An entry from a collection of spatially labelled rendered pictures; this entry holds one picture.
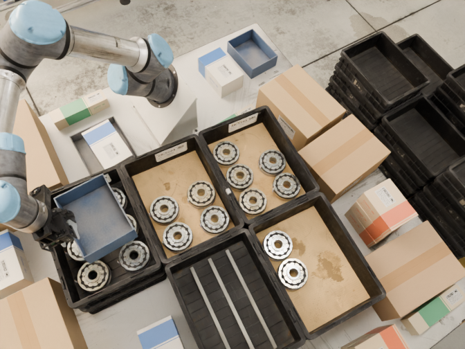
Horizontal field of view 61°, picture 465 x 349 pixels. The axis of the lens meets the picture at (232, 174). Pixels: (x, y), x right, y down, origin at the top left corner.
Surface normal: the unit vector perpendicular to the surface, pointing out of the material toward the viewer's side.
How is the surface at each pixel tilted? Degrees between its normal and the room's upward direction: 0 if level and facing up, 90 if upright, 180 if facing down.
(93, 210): 1
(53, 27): 38
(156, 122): 47
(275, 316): 0
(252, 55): 0
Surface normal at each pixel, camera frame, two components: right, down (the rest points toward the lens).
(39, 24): 0.65, -0.40
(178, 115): -0.57, 0.07
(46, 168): 0.04, -0.41
